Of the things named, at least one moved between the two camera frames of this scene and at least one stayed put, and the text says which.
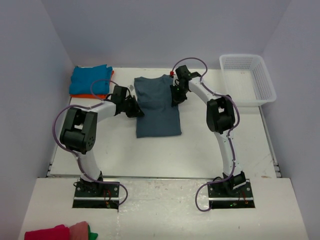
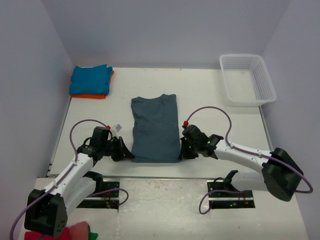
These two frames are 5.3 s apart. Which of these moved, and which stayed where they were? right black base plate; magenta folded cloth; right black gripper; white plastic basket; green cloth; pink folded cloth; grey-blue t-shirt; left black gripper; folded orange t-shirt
Moved: grey-blue t-shirt; right black gripper; left black gripper
Stayed: magenta folded cloth; white plastic basket; green cloth; right black base plate; pink folded cloth; folded orange t-shirt
